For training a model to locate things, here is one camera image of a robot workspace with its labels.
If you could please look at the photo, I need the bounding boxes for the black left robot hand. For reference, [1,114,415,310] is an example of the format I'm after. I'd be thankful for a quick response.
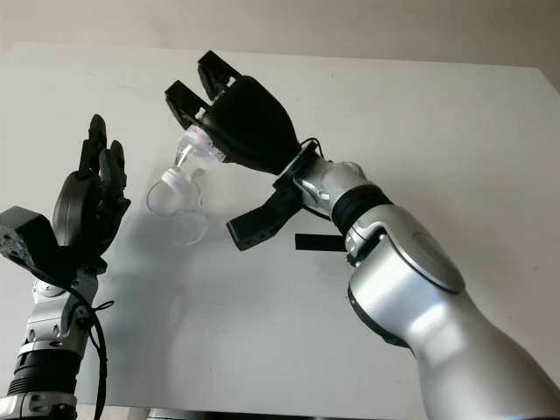
[51,114,132,269]

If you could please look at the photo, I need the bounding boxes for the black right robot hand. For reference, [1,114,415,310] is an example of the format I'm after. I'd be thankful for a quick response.
[164,51,303,176]

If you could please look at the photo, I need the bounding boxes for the clear plastic water bottle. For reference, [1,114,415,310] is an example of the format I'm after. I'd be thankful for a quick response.
[159,125,228,185]

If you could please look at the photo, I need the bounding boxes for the clear glass cup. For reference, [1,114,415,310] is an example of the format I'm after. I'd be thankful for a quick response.
[145,174,207,247]

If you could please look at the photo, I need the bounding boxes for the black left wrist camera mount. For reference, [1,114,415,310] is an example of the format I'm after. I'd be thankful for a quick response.
[0,206,109,292]

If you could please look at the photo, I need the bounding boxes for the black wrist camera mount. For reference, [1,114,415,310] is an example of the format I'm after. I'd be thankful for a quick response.
[0,206,109,292]
[226,146,319,251]

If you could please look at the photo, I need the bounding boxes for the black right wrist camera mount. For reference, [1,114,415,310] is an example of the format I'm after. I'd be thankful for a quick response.
[226,146,319,251]

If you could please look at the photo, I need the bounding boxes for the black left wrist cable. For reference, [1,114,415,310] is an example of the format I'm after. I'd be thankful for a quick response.
[60,279,116,420]

